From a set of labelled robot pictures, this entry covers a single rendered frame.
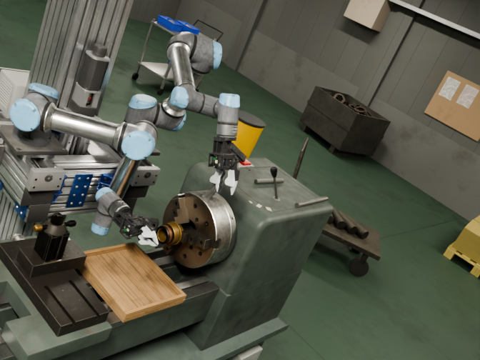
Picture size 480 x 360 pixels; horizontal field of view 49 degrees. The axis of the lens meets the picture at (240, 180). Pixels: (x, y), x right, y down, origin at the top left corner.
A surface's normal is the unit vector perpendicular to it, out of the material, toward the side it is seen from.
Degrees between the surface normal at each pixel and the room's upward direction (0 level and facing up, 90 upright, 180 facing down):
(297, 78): 90
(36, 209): 90
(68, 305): 0
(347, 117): 90
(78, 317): 0
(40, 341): 0
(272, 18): 90
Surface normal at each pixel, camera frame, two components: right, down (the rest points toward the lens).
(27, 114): -0.11, 0.37
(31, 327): 0.38, -0.85
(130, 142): 0.15, 0.44
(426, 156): -0.66, 0.03
